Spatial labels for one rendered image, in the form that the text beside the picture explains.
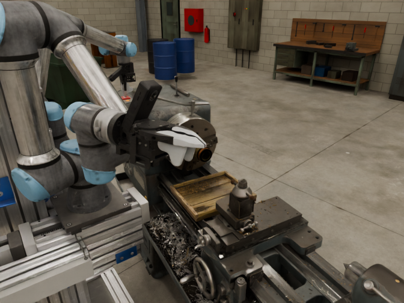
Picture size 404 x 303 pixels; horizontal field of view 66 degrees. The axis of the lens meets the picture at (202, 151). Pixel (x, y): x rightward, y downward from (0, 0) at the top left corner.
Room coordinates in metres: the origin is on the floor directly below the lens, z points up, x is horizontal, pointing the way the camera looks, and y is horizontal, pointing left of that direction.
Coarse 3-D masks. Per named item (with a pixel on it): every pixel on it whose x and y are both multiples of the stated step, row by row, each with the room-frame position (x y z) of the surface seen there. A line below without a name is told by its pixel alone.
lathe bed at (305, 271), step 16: (160, 176) 1.66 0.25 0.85; (176, 176) 1.62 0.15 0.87; (192, 176) 1.67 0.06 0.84; (176, 208) 1.42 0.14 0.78; (192, 224) 1.26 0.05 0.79; (256, 256) 0.97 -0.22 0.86; (272, 256) 1.01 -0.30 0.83; (288, 256) 0.99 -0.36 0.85; (304, 256) 0.98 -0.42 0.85; (320, 256) 0.97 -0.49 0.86; (272, 272) 0.89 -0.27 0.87; (288, 272) 1.02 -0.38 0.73; (304, 272) 0.90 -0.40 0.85; (320, 272) 0.91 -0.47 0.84; (336, 272) 0.89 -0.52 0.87; (256, 288) 0.83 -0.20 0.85; (272, 288) 0.84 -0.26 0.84; (288, 288) 0.81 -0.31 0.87; (304, 288) 0.84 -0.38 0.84; (320, 288) 0.83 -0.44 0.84; (336, 288) 0.84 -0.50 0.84; (352, 288) 0.81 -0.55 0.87
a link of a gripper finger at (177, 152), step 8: (176, 136) 0.52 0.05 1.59; (184, 136) 0.52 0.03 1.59; (160, 144) 0.54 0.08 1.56; (168, 144) 0.53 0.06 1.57; (176, 144) 0.51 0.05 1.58; (184, 144) 0.51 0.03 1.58; (192, 144) 0.51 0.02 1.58; (200, 144) 0.51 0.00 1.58; (168, 152) 0.53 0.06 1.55; (176, 152) 0.52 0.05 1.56; (184, 152) 0.51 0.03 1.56; (176, 160) 0.51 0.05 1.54
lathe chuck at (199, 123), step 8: (176, 120) 1.61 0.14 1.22; (184, 120) 1.59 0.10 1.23; (192, 120) 1.60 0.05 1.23; (200, 120) 1.62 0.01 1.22; (192, 128) 1.60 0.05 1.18; (200, 128) 1.62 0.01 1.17; (208, 128) 1.64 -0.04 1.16; (200, 136) 1.62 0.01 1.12; (168, 160) 1.56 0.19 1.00; (184, 160) 1.57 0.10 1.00; (192, 168) 1.60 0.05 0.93
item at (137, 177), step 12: (132, 168) 1.88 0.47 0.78; (132, 180) 1.91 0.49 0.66; (144, 180) 1.66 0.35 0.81; (156, 180) 1.66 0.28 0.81; (144, 192) 1.68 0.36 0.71; (156, 192) 1.66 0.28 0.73; (156, 204) 1.76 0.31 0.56; (144, 240) 1.82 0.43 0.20; (144, 252) 1.83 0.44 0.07; (156, 252) 1.66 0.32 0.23; (156, 264) 1.66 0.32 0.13; (156, 276) 1.64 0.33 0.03
